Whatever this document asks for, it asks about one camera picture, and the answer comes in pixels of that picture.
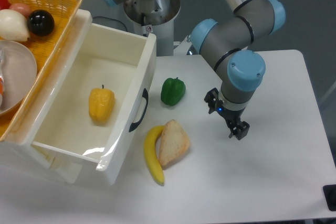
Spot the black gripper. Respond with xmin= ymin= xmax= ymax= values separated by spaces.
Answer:
xmin=204 ymin=88 xmax=250 ymax=140

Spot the white top drawer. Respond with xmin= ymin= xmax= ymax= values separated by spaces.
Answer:
xmin=32 ymin=24 xmax=156 ymax=187

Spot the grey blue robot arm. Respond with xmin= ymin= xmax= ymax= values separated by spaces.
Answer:
xmin=105 ymin=0 xmax=286 ymax=139

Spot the white drawer cabinet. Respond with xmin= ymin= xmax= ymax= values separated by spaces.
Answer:
xmin=1 ymin=9 xmax=92 ymax=184

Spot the green bell pepper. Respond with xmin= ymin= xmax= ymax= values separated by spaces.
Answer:
xmin=160 ymin=77 xmax=186 ymax=106

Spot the triangular toast sandwich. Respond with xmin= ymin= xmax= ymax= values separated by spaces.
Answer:
xmin=159 ymin=119 xmax=190 ymax=166

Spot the yellow banana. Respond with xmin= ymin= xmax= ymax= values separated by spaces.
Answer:
xmin=143 ymin=125 xmax=165 ymax=186

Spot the yellow bell pepper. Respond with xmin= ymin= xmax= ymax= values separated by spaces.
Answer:
xmin=88 ymin=84 xmax=115 ymax=124

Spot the black table corner socket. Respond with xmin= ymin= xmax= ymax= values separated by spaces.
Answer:
xmin=323 ymin=184 xmax=336 ymax=211

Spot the orange woven basket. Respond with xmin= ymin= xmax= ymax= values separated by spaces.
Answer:
xmin=0 ymin=0 xmax=83 ymax=142

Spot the black ball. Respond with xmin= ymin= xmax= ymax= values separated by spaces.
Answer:
xmin=27 ymin=9 xmax=55 ymax=37

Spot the pink round fruit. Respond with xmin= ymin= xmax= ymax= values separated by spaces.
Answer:
xmin=9 ymin=3 xmax=32 ymax=17

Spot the white onion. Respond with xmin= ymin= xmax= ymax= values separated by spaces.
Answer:
xmin=1 ymin=9 xmax=30 ymax=42

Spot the red tomato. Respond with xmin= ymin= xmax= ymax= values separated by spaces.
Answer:
xmin=0 ymin=0 xmax=11 ymax=10

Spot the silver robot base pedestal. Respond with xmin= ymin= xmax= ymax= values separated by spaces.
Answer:
xmin=123 ymin=0 xmax=181 ymax=56

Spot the black cable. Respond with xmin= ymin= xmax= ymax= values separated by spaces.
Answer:
xmin=91 ymin=15 xmax=127 ymax=32

